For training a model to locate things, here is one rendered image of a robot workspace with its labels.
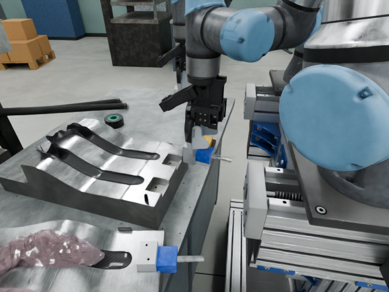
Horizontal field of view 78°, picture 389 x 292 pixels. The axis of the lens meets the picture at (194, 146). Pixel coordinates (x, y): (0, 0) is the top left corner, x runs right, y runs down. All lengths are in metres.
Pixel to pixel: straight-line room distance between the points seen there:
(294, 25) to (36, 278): 0.63
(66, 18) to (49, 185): 6.97
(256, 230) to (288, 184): 0.12
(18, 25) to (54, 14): 2.36
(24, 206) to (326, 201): 0.75
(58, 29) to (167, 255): 7.47
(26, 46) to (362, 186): 5.16
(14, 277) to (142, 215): 0.26
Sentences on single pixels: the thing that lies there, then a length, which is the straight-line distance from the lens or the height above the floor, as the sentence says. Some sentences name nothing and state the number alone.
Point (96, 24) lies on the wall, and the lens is 7.86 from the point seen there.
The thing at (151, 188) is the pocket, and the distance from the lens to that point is 0.66.
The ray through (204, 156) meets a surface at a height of 0.94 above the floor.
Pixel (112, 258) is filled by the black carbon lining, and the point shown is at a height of 0.85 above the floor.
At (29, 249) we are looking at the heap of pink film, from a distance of 0.57.
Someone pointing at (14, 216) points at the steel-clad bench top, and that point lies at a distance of 0.83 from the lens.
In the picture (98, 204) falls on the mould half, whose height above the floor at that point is 0.85.
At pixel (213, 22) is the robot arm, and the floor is 1.26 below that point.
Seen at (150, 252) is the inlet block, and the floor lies 0.88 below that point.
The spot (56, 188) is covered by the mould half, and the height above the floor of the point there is 0.87.
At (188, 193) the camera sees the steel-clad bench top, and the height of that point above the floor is 0.80.
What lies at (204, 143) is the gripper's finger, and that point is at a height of 0.99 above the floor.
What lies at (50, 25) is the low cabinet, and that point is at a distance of 7.88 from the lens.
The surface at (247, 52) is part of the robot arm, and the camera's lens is 0.40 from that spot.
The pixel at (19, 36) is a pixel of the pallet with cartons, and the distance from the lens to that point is 5.54.
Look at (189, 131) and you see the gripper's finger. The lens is 0.57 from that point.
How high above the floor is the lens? 1.32
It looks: 35 degrees down
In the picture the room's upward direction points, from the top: straight up
